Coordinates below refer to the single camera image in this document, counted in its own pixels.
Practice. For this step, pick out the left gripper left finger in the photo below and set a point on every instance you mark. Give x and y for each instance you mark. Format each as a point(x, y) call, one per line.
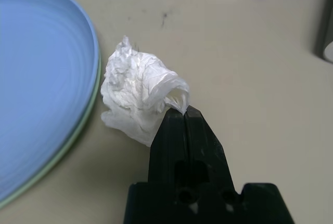
point(166, 143)

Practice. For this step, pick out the blue plastic plate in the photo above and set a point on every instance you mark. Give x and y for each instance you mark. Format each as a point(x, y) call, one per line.
point(39, 78)

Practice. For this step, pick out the green plastic plate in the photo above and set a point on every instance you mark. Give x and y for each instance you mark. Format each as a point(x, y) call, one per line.
point(15, 191)

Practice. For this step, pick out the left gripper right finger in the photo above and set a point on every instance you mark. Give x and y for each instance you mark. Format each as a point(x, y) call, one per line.
point(205, 143)

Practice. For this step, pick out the grey glasses case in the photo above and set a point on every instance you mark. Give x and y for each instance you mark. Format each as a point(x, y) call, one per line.
point(325, 26)

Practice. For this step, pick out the white tissue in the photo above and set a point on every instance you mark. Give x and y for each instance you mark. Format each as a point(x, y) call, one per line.
point(130, 91)

